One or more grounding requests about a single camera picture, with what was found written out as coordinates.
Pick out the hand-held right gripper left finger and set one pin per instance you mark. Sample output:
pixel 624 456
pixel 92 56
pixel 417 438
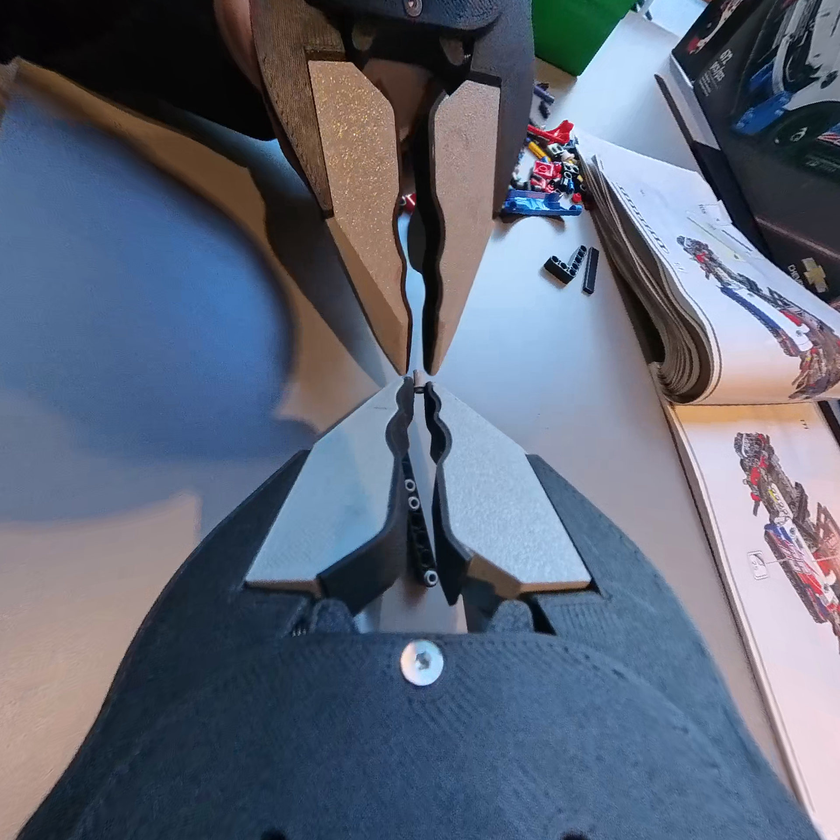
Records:
pixel 328 518

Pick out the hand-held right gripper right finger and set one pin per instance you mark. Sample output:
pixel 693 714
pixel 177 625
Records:
pixel 505 518

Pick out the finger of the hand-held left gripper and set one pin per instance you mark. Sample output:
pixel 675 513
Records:
pixel 354 164
pixel 466 197

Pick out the long black toy beam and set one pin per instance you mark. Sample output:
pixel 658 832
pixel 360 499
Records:
pixel 417 531

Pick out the grey desk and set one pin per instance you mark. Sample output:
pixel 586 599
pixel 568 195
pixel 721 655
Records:
pixel 558 367

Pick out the person's left hand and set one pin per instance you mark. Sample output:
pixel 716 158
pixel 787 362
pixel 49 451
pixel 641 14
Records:
pixel 235 39

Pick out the blue curved toy panel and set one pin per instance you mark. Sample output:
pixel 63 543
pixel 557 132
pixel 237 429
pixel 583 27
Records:
pixel 538 207

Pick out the pile of toy building pieces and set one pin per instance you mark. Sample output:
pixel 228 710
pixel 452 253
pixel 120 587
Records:
pixel 551 164

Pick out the black angled toy beam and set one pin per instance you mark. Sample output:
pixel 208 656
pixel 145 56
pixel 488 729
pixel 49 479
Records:
pixel 564 266

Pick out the black straight toy bar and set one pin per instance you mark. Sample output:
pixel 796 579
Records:
pixel 590 270

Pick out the green plastic bin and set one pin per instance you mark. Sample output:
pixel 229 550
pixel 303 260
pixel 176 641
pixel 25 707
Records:
pixel 577 33

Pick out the open toy instruction booklet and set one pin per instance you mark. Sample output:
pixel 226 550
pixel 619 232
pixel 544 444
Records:
pixel 754 367

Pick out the black toy set box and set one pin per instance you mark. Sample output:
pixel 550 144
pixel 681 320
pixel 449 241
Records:
pixel 774 131

